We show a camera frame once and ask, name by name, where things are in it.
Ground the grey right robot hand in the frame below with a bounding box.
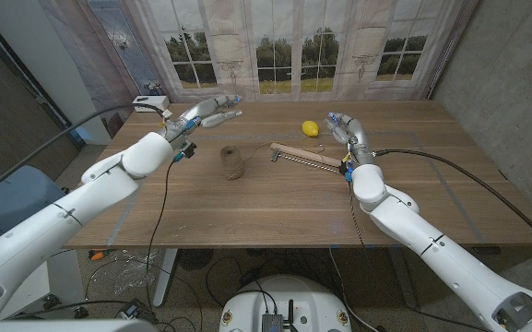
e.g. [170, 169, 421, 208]
[324, 112, 377, 167]

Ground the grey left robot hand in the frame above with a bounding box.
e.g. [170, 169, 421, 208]
[161, 94, 244, 145]

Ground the wooden hanger with metal clips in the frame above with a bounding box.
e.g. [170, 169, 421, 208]
[269, 141, 348, 175]

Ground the jute twine spool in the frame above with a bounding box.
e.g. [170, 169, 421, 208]
[219, 145, 246, 181]

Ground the yellow toy lemon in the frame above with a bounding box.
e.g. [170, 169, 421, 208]
[301, 120, 321, 138]

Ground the white power box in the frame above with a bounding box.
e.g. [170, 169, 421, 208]
[131, 95, 171, 113]

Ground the printed window backdrop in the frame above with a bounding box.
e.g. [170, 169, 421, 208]
[39, 0, 479, 139]

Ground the black round floor fan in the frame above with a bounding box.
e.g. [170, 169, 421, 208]
[177, 248, 215, 272]

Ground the white table leg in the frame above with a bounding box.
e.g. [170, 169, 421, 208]
[152, 248, 179, 308]

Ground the clear plastic bag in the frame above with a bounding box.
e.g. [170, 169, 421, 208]
[112, 248, 165, 296]

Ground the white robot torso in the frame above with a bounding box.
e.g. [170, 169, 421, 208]
[219, 275, 353, 332]

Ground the blue plastic bin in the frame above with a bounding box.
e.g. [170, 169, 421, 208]
[0, 164, 66, 253]

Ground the small black floor device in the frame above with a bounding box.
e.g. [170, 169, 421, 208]
[120, 299, 156, 324]

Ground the white robot head rim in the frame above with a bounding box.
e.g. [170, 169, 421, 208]
[0, 318, 159, 332]

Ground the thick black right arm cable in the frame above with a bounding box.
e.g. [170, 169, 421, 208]
[373, 147, 532, 257]

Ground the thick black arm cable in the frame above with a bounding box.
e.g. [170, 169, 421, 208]
[373, 147, 532, 257]
[0, 103, 165, 204]

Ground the thin black left wrist cable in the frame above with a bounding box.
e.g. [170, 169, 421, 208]
[145, 159, 177, 314]

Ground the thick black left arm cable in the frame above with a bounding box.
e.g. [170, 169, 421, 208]
[0, 103, 165, 204]

